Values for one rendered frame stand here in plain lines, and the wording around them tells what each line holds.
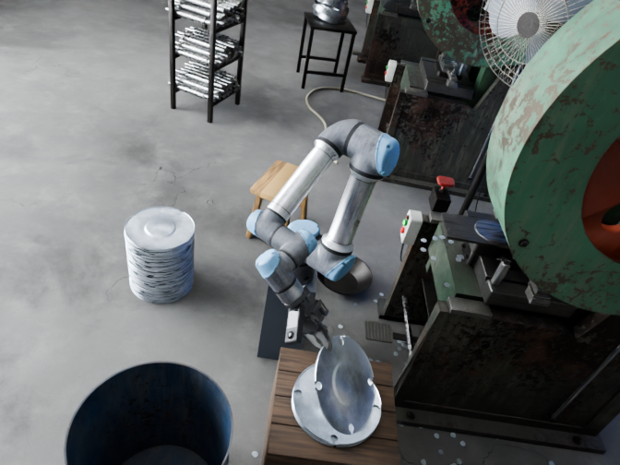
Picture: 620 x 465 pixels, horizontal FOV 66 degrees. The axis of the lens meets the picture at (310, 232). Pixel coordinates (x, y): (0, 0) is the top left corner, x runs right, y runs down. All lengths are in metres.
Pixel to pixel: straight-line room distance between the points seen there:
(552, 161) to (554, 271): 0.32
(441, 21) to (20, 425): 2.59
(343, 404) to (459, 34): 2.02
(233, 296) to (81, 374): 0.72
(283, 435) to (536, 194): 0.98
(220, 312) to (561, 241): 1.52
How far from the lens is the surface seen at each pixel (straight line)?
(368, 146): 1.45
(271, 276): 1.33
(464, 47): 2.85
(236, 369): 2.08
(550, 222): 1.18
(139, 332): 2.20
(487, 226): 1.80
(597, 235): 1.35
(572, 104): 1.03
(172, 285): 2.22
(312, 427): 1.56
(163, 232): 2.13
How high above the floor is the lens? 1.73
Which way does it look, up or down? 39 degrees down
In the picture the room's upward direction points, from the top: 12 degrees clockwise
